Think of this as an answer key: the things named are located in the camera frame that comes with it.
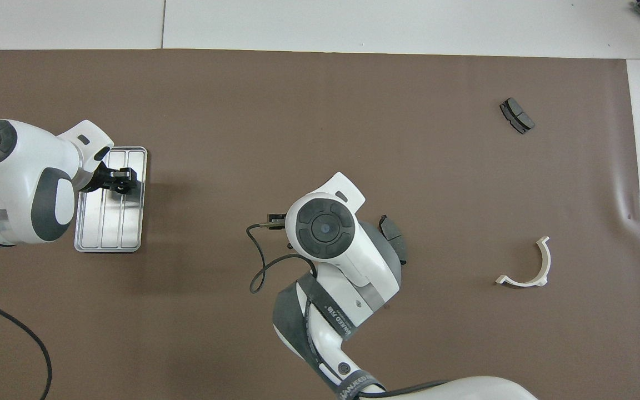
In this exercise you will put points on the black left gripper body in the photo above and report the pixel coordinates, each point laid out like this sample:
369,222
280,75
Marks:
100,179

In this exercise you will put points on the short grey brake pad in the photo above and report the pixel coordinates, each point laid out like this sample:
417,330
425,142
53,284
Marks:
516,115

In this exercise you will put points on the large black bearing gear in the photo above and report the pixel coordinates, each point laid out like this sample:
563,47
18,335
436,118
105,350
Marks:
122,189

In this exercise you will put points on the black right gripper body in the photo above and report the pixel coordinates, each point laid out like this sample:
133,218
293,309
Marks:
276,221

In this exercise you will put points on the white curved plastic bracket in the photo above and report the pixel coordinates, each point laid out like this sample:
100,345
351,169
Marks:
545,261

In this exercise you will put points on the brown table mat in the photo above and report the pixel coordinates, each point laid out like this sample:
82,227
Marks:
298,111

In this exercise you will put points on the silver metal tray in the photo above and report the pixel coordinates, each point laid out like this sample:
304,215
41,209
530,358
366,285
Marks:
109,228

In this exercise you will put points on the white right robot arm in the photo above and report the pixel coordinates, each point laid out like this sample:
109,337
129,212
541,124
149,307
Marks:
353,266

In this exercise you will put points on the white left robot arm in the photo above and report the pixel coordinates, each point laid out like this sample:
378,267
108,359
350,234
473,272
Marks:
20,166

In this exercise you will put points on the long grey brake pad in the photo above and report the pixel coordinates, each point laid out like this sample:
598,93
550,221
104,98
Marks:
395,236

